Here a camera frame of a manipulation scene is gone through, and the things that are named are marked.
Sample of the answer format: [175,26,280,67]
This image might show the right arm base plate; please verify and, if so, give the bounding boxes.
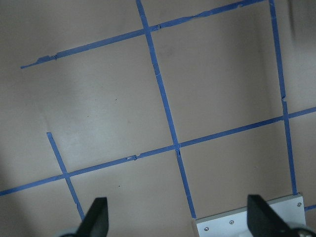
[195,194,306,237]

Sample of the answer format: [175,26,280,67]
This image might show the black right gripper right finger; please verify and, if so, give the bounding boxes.
[247,195,300,237]

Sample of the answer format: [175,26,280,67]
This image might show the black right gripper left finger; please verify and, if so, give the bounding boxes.
[75,197,109,237]

